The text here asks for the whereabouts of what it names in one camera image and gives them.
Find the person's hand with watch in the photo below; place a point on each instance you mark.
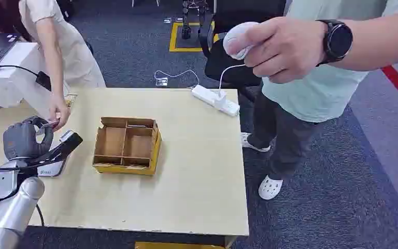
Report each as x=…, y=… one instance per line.
x=285, y=48

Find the person's hand holding card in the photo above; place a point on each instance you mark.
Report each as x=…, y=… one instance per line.
x=59, y=111

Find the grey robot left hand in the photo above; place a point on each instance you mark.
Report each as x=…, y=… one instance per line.
x=22, y=141

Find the small printed card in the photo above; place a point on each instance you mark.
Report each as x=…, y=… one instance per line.
x=48, y=125

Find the white rounded handheld device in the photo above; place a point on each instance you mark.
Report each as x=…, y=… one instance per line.
x=236, y=36

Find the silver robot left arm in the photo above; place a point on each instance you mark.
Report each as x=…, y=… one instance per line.
x=10, y=209

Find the person in pale green shirt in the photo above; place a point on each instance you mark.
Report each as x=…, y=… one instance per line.
x=309, y=89

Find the white side table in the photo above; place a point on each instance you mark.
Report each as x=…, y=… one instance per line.
x=17, y=79

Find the black wrist watch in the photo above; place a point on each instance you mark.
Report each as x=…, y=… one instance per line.
x=338, y=40

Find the black office chair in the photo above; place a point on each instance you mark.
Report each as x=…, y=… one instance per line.
x=230, y=51

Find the person in cream clothing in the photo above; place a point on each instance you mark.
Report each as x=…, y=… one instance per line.
x=72, y=51

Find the wooden compartment card box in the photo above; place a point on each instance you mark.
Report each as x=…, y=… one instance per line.
x=127, y=146

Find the white charger plug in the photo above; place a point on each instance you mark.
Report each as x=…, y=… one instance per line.
x=220, y=98

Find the white power strip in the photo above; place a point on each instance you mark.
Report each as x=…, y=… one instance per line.
x=212, y=99

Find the white perforated shoe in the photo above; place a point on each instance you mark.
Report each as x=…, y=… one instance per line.
x=252, y=142
x=270, y=187

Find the black robot legs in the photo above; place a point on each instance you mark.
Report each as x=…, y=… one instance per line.
x=187, y=20

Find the metal floor socket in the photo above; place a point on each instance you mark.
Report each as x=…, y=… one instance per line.
x=161, y=81

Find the yellow floor tape square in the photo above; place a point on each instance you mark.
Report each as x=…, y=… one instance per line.
x=172, y=37

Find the yellow box under desk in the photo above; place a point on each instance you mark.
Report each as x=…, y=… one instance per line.
x=178, y=245

